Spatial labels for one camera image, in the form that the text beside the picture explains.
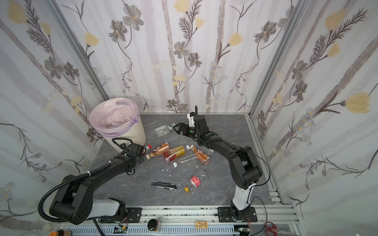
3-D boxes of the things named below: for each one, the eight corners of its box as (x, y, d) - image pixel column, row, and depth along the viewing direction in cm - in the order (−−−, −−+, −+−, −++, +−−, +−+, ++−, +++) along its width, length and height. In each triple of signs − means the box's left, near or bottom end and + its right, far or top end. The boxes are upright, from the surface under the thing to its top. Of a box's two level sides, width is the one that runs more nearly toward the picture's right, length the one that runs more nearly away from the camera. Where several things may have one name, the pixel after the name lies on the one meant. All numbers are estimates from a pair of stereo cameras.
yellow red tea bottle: (167, 164, 94) (166, 160, 90) (166, 162, 95) (165, 158, 91) (185, 155, 99) (185, 151, 94) (184, 153, 100) (183, 148, 95)
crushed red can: (195, 189, 84) (196, 186, 80) (190, 181, 87) (190, 178, 82) (200, 184, 86) (201, 181, 81) (194, 177, 88) (195, 174, 84)
